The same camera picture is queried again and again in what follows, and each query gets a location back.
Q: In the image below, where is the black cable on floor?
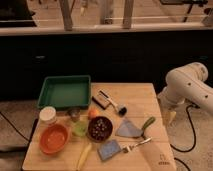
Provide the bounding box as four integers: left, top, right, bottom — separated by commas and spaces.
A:
170, 103, 201, 154

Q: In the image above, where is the brown wooden block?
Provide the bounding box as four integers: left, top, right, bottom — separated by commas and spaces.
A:
92, 94, 110, 110

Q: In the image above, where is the green pepper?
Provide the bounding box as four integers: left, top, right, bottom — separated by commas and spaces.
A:
141, 116, 156, 137

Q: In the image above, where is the blue sponge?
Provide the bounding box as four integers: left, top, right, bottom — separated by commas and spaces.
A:
98, 140, 121, 161

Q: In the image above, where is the yellow banana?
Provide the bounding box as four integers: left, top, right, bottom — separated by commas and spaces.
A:
76, 143, 92, 171

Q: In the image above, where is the white paper cup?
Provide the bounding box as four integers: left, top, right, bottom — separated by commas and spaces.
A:
39, 106, 57, 125

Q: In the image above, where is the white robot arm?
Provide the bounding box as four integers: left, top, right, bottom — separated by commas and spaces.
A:
157, 62, 213, 126

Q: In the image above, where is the green plastic tray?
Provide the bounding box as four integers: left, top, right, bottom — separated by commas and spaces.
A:
37, 75, 91, 110

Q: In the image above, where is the orange bowl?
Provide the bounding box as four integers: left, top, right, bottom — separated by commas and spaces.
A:
39, 124, 69, 155

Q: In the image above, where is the orange fruit toy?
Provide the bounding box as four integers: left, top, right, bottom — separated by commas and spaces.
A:
88, 108, 99, 120

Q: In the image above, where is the silver fork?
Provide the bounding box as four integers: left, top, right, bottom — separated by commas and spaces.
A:
122, 137, 152, 153

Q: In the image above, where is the dark bowl with beads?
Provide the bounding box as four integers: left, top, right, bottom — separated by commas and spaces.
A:
87, 116, 113, 143

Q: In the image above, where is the green lettuce toy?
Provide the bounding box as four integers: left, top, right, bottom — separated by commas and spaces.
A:
73, 121, 87, 137

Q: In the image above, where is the grey-blue towel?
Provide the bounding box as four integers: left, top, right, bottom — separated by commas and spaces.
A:
115, 118, 143, 138

